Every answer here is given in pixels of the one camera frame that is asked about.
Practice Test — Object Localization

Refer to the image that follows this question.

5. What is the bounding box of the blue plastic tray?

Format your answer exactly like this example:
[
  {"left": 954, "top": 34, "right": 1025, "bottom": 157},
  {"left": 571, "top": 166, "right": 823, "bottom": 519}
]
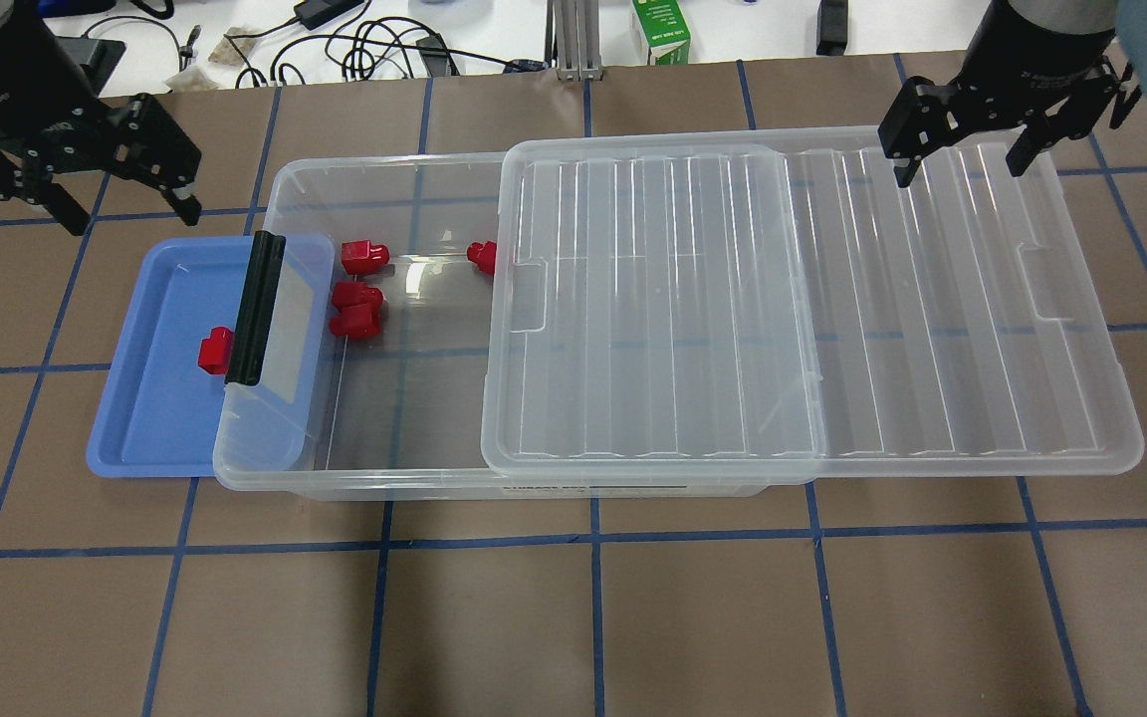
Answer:
[{"left": 87, "top": 233, "right": 342, "bottom": 485}]

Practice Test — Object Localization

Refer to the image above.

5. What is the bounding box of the black power adapter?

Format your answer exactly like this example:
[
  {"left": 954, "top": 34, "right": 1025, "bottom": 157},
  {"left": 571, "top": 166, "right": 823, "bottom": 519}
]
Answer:
[{"left": 292, "top": 0, "right": 365, "bottom": 29}]

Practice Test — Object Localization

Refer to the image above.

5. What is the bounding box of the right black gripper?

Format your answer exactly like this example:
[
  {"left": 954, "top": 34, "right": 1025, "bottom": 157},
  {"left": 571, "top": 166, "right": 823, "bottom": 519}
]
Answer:
[{"left": 877, "top": 1, "right": 1142, "bottom": 189}]

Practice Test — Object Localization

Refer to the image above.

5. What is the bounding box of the clear plastic box lid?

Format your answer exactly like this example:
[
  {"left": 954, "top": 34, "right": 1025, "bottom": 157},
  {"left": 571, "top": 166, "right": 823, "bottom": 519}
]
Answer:
[{"left": 481, "top": 126, "right": 1144, "bottom": 489}]

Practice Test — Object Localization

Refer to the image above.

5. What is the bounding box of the clear plastic storage box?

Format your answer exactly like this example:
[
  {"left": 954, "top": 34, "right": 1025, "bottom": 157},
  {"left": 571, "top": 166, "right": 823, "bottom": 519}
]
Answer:
[{"left": 212, "top": 151, "right": 818, "bottom": 502}]

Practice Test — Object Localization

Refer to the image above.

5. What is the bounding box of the aluminium frame post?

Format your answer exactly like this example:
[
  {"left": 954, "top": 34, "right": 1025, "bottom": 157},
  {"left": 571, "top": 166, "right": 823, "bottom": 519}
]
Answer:
[{"left": 545, "top": 0, "right": 602, "bottom": 81}]

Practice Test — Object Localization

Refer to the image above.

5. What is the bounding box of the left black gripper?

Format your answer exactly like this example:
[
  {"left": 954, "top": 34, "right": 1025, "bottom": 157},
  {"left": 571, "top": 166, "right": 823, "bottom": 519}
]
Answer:
[{"left": 0, "top": 1, "right": 203, "bottom": 237}]

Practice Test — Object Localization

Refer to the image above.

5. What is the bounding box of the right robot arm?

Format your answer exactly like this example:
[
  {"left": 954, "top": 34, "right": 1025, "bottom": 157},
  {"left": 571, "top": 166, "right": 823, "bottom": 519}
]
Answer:
[{"left": 877, "top": 1, "right": 1147, "bottom": 187}]

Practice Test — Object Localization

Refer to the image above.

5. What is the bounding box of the black cable bundle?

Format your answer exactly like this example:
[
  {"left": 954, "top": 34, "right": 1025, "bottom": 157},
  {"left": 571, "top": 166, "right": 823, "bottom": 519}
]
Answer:
[{"left": 86, "top": 0, "right": 551, "bottom": 89}]

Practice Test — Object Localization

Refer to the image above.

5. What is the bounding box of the green white carton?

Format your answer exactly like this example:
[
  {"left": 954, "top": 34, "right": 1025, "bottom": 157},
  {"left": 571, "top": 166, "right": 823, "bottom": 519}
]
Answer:
[{"left": 631, "top": 0, "right": 693, "bottom": 67}]

